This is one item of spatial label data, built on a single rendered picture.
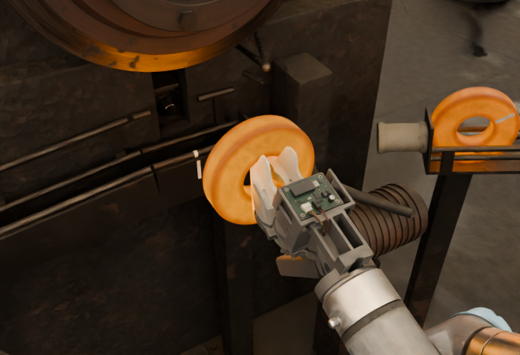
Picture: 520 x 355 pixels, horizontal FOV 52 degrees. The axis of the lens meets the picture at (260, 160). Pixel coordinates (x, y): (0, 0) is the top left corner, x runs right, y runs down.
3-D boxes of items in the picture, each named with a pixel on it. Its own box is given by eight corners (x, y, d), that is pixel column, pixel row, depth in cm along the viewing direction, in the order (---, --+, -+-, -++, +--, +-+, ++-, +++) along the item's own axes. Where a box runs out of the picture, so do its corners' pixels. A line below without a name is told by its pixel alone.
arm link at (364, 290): (388, 318, 60) (328, 349, 57) (365, 283, 63) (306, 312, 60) (412, 290, 54) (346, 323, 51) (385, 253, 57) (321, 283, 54)
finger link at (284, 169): (282, 118, 67) (321, 173, 63) (275, 148, 72) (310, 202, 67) (260, 125, 66) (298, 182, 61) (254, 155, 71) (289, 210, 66)
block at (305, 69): (267, 157, 115) (268, 56, 100) (299, 146, 118) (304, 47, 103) (293, 186, 108) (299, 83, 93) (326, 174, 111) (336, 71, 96)
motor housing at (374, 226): (299, 348, 142) (311, 200, 108) (366, 314, 150) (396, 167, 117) (326, 390, 133) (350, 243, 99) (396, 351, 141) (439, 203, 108)
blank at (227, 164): (189, 140, 65) (201, 155, 62) (299, 95, 69) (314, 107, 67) (210, 229, 74) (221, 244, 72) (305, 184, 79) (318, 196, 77)
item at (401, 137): (376, 141, 107) (377, 116, 104) (422, 140, 106) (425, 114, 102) (378, 159, 103) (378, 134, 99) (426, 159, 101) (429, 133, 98)
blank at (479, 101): (450, 165, 107) (453, 176, 105) (413, 110, 101) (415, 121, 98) (529, 131, 101) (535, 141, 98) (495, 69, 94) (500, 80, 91)
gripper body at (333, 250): (329, 162, 62) (391, 249, 56) (313, 203, 68) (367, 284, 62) (271, 184, 59) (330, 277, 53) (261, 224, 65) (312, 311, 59)
